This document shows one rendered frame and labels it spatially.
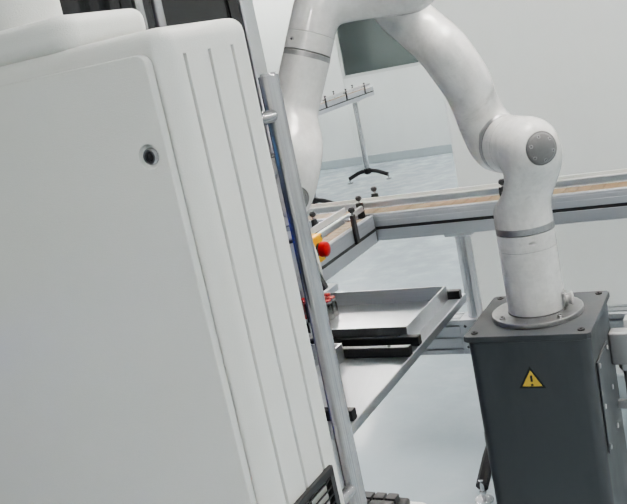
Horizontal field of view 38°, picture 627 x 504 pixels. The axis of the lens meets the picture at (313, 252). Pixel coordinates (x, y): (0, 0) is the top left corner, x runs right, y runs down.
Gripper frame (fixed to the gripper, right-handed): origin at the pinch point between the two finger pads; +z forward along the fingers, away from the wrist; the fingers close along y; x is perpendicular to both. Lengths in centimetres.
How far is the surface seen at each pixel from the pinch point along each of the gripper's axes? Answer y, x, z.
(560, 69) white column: 10, 177, -16
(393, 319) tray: 5.6, 25.5, 12.9
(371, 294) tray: -4.7, 36.7, 11.1
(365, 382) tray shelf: 14.6, -7.7, 11.5
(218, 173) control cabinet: 37, -67, -43
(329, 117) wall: -432, 801, 80
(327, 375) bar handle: 35, -52, -12
